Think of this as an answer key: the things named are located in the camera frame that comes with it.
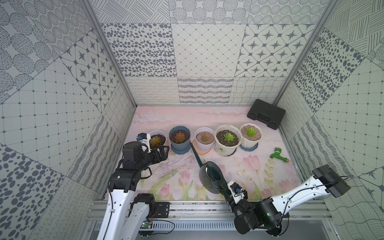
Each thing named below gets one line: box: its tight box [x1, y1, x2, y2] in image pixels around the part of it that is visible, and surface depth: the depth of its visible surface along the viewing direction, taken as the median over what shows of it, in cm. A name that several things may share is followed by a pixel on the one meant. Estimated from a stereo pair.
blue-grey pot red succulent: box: [168, 125, 191, 155], surface depth 94 cm
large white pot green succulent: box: [214, 124, 243, 156], surface depth 92 cm
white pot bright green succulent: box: [240, 123, 263, 149], surface depth 94 cm
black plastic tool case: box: [247, 99, 286, 130], surface depth 113 cm
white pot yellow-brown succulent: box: [149, 130, 167, 150], surface depth 90 cm
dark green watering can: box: [190, 141, 228, 194], surface depth 75 cm
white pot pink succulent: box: [194, 127, 215, 151], surface depth 92 cm
